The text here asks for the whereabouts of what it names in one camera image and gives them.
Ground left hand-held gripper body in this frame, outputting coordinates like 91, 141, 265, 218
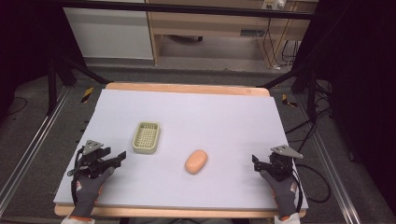
76, 139, 117, 179

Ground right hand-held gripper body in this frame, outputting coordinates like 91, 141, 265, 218
262, 144, 304, 183

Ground person's right hand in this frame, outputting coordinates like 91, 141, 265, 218
259, 169, 299, 220

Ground person's left hand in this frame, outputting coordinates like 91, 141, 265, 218
70, 167, 116, 219

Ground green slotted soap dish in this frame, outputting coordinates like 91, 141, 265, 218
132, 120, 162, 155

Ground white foam board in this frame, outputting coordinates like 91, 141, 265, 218
53, 89, 309, 212

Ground yellow black striped tape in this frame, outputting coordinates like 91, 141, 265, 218
80, 87, 94, 104
281, 93, 299, 108

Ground black metal stand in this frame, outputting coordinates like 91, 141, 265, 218
256, 65, 319, 123
46, 54, 110, 117

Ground black curtain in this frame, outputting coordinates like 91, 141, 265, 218
292, 0, 396, 206
0, 0, 86, 119

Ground white cabinet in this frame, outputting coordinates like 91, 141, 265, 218
63, 7, 155, 61

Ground wooden desk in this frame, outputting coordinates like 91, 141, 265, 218
145, 0, 319, 68

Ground white power strip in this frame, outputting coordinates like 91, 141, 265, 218
262, 0, 287, 10

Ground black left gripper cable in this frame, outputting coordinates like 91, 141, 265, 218
67, 147, 87, 205

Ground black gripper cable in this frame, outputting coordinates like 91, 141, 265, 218
290, 162, 332, 214
67, 147, 87, 205

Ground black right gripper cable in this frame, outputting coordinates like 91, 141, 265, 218
290, 162, 332, 214

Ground black floor cables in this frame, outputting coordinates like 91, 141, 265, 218
284, 78, 334, 147

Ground aluminium floor rail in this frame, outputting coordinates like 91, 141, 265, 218
295, 94, 366, 224
0, 86, 71, 217

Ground cables under desk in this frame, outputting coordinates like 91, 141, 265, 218
262, 17, 301, 70

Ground black metal frame bar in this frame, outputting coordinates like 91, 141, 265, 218
59, 0, 316, 21

